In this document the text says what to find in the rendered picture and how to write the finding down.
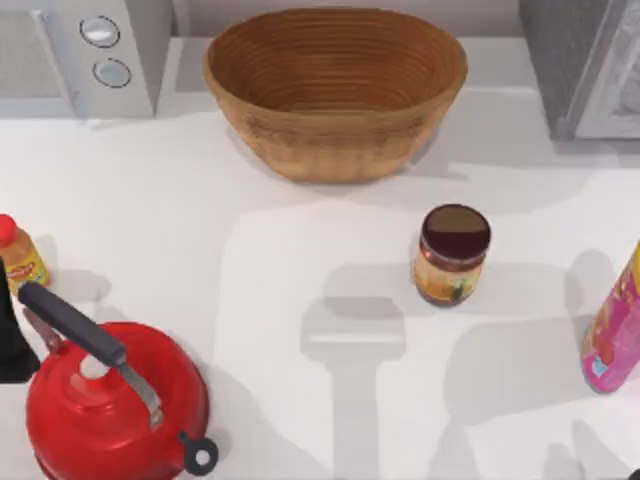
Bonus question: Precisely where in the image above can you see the brown-lidded jar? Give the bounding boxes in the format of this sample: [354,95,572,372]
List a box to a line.
[412,203,492,308]

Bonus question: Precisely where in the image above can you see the brown woven basket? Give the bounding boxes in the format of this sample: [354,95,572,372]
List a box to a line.
[202,6,470,183]

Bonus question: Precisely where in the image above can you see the round microwave knob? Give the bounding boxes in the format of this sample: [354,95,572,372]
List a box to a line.
[91,57,134,89]
[79,15,122,50]

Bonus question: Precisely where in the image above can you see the yellow bottle with red cap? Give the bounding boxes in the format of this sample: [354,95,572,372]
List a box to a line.
[0,213,51,297]

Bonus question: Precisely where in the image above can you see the pink bottle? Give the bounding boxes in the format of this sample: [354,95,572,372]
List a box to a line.
[580,240,640,395]

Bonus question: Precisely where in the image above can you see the pale microwave oven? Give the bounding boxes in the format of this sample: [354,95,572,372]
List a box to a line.
[0,0,175,120]

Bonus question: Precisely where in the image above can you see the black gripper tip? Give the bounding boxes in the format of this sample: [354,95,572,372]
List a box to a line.
[0,254,41,385]

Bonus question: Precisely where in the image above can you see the red kettle with black handle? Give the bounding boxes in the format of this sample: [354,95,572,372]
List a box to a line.
[18,281,220,480]

